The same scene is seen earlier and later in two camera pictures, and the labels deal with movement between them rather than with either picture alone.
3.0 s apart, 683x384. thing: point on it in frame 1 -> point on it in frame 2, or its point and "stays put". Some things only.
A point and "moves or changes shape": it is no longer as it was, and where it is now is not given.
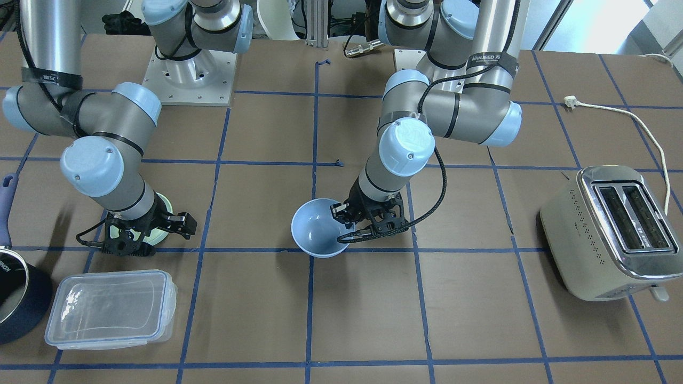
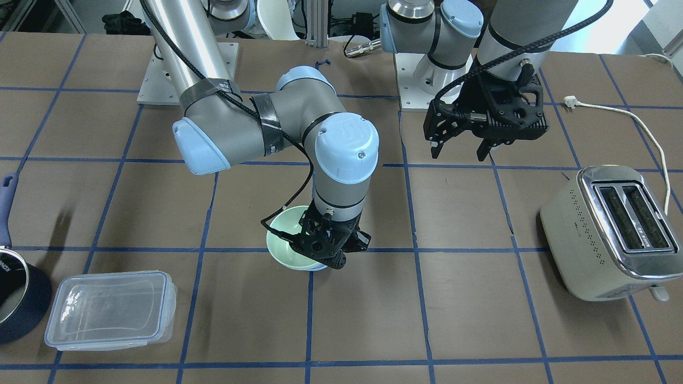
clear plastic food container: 111,310 stays put
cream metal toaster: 609,236 stays put
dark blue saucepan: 26,293 stays put
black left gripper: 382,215 -> 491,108
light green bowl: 156,236 -> 287,221
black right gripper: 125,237 -> 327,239
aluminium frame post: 317,12 stays put
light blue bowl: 316,231 moves or changes shape
